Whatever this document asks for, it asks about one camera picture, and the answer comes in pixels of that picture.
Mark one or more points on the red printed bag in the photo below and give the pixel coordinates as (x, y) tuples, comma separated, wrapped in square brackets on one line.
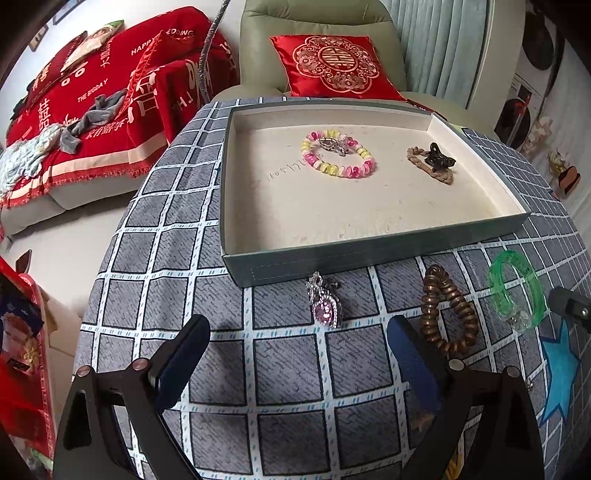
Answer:
[(23, 360)]

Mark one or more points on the gold brown ornament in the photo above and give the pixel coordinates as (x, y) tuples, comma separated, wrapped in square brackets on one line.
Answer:
[(568, 175)]

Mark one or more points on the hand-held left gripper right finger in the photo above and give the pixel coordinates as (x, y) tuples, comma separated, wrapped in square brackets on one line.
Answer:
[(411, 364)]

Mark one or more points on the printed pillow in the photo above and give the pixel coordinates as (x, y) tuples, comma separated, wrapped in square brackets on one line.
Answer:
[(94, 41)]

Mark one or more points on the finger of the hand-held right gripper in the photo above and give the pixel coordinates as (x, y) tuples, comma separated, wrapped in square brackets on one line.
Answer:
[(572, 307)]

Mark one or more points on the silver hair clip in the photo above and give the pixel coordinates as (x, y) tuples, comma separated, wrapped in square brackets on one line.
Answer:
[(333, 144)]

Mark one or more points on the pale green armchair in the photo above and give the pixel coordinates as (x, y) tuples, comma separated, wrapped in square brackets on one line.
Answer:
[(318, 18)]

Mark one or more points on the light blue patterned cloth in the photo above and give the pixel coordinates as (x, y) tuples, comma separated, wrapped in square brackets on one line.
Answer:
[(27, 152)]

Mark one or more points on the white pink figurine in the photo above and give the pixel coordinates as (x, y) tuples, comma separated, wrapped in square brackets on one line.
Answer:
[(540, 134)]

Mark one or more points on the black claw clip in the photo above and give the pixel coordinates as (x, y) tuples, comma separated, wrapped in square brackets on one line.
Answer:
[(436, 154)]

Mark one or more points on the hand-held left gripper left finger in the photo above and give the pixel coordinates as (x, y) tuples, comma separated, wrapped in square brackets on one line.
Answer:
[(180, 355)]

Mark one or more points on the red embroidered cushion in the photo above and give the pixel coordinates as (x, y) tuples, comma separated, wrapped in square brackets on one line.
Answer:
[(337, 64)]

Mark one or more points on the flexible gooseneck pole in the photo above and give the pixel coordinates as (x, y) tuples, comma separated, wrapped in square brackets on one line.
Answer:
[(207, 46)]

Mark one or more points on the grey-green shallow tray box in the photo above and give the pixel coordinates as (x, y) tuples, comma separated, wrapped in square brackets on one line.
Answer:
[(286, 207)]

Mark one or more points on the large picture frame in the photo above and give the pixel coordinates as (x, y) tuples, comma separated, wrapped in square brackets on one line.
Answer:
[(67, 11)]

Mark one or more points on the pale blue curtain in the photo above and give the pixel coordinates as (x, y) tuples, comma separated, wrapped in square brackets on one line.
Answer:
[(438, 37)]

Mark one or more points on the red printed blanket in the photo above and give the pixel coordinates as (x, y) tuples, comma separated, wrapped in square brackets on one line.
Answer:
[(138, 69)]

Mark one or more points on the small picture frame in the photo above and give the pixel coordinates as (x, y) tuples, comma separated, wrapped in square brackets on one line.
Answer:
[(38, 38)]

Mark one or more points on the green translucent bangle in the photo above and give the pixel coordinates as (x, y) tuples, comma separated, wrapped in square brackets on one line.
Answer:
[(501, 295)]

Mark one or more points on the grey cloth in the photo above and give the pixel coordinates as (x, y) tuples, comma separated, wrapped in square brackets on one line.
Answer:
[(97, 113)]

